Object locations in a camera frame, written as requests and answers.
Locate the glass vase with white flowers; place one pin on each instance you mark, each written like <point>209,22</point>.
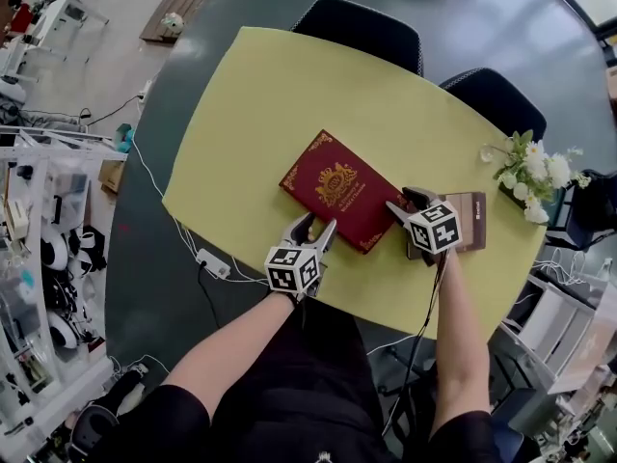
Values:
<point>535,171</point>

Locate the teal small object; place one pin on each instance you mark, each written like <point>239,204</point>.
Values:
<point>125,138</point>

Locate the person's left hand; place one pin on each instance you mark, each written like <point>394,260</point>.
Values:
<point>312,234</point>

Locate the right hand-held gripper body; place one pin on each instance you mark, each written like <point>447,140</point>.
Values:
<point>434,229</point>

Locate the wooden floor platform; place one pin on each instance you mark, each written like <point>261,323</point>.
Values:
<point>183,3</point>

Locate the white shelf unit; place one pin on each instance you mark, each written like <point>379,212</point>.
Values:
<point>569,326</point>

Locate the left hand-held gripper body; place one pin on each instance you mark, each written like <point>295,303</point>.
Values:
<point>291,270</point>

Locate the small white green toy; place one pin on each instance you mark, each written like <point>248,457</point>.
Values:
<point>172,21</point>

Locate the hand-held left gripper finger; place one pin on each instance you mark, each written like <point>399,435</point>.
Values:
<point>296,229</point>
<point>325,236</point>

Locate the person's black clothing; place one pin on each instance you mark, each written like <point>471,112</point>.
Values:
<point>299,403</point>

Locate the thick red book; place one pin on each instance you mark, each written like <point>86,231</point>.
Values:
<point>337,186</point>

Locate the white storage rack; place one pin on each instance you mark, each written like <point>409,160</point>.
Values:
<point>53,258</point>

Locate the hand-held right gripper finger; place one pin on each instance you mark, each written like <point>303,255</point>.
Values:
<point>419,196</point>
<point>397,214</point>

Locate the person's left forearm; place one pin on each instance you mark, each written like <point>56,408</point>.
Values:
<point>231,345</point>

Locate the small cardboard box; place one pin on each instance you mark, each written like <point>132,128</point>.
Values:
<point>112,176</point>

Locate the brown book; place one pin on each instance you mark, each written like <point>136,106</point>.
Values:
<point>470,229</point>

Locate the yellow-green tablecloth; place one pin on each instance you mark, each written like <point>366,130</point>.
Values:
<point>270,114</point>

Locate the person's right forearm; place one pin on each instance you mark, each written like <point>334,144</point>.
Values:
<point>458,345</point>

